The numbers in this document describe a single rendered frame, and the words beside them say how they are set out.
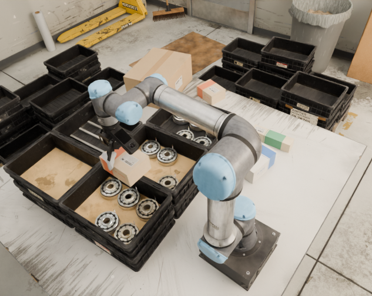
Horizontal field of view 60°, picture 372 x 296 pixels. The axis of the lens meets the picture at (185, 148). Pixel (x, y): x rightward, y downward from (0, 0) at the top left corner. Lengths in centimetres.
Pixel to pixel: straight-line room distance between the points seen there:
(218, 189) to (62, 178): 106
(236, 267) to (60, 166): 100
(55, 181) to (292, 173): 122
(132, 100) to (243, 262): 77
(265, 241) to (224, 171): 67
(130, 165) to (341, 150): 122
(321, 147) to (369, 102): 172
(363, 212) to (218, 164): 196
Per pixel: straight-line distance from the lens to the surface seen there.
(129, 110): 100
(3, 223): 186
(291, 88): 273
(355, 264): 242
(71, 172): 172
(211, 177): 81
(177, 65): 219
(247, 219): 121
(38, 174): 179
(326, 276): 232
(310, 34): 355
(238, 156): 83
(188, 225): 156
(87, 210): 155
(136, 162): 125
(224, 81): 313
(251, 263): 137
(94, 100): 109
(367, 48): 383
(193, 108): 98
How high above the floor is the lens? 205
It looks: 46 degrees down
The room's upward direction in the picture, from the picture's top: 5 degrees counter-clockwise
